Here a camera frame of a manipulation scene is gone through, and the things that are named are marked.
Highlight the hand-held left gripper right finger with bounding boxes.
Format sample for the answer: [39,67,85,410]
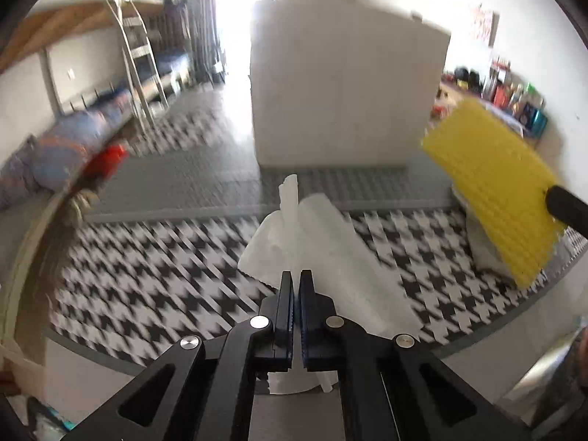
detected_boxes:
[298,269,534,441]

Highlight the metal bunk bed ladder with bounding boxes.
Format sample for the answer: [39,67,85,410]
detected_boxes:
[107,0,170,136]

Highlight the grey curtain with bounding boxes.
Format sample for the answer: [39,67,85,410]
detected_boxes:
[140,0,216,86]

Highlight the yellow ribbed sponge cloth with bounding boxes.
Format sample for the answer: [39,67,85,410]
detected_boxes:
[421,96,568,290]

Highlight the red plastic bag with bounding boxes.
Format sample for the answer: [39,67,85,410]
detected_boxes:
[85,144,129,180]

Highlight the blue bedding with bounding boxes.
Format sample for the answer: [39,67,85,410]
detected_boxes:
[154,50,191,76]

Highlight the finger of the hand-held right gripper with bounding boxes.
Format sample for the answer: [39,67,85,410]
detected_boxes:
[545,185,588,240]

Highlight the white storage box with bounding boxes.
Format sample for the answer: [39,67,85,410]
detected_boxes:
[249,0,452,168]

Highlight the black bag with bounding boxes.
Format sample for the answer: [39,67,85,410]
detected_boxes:
[454,68,481,89]

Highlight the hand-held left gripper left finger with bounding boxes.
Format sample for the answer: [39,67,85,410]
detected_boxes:
[60,271,295,441]

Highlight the white cloth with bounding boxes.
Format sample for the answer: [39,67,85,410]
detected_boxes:
[452,184,520,281]

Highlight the blue patterned quilt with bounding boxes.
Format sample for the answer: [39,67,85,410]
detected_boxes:
[0,89,134,209]

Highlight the metal bunk bed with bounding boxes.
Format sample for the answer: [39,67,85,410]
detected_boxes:
[0,0,171,203]
[146,0,194,102]

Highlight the dark hanging clothes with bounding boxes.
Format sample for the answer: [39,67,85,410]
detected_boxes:
[163,0,189,51]

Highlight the row of bottles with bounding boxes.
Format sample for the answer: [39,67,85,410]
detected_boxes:
[487,57,549,132]

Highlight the white tissue paper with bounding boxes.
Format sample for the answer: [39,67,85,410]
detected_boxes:
[237,175,421,396]

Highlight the pink wall poster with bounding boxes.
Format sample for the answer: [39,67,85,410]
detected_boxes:
[469,4,499,47]

